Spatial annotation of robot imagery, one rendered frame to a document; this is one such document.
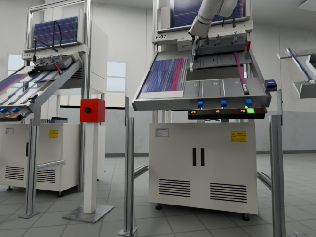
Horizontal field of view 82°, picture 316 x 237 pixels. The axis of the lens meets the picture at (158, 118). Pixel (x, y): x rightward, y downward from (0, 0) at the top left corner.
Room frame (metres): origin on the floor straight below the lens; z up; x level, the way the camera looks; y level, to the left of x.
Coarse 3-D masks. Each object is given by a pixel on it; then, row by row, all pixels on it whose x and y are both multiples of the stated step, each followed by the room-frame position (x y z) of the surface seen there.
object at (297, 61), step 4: (288, 48) 1.06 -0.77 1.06; (288, 52) 1.04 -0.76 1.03; (292, 52) 1.01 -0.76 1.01; (292, 56) 0.97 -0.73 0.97; (296, 60) 0.93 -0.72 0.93; (300, 64) 0.89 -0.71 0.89; (300, 68) 0.87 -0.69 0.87; (304, 68) 0.85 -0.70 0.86; (304, 72) 0.83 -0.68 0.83; (308, 76) 0.80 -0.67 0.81; (308, 80) 0.78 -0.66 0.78
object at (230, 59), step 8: (160, 56) 1.41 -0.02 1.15; (168, 56) 1.39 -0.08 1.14; (176, 56) 1.36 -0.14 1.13; (184, 56) 1.33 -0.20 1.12; (208, 56) 1.26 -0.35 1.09; (216, 56) 1.23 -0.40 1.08; (224, 56) 1.21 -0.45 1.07; (232, 56) 1.19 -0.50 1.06; (240, 56) 1.17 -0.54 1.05; (200, 64) 1.19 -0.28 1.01; (208, 64) 1.18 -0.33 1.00; (216, 64) 1.16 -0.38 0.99; (224, 64) 1.14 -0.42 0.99; (232, 64) 1.13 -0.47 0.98; (240, 64) 1.18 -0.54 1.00
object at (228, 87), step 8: (208, 80) 1.04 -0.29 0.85; (216, 80) 1.03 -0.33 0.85; (224, 80) 1.01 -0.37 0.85; (232, 80) 1.00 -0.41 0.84; (240, 80) 0.98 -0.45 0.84; (248, 80) 0.97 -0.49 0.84; (256, 80) 0.96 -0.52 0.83; (184, 88) 1.03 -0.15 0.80; (192, 88) 1.02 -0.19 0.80; (200, 88) 1.00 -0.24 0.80; (208, 88) 0.99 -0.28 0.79; (216, 88) 0.97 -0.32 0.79; (224, 88) 0.96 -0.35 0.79; (232, 88) 0.95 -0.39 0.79; (240, 88) 0.93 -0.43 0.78; (248, 88) 0.92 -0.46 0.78; (256, 88) 0.91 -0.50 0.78; (184, 96) 0.98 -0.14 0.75; (192, 96) 0.96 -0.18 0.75
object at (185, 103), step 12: (216, 96) 0.89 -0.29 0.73; (228, 96) 0.87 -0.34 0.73; (240, 96) 0.86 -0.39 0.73; (252, 96) 0.84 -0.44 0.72; (264, 96) 0.83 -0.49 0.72; (144, 108) 1.03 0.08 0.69; (156, 108) 1.01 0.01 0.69; (168, 108) 0.99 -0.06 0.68; (180, 108) 0.98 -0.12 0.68; (192, 108) 0.96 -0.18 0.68; (204, 108) 0.95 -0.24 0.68; (216, 108) 0.93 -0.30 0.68; (228, 108) 0.92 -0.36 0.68
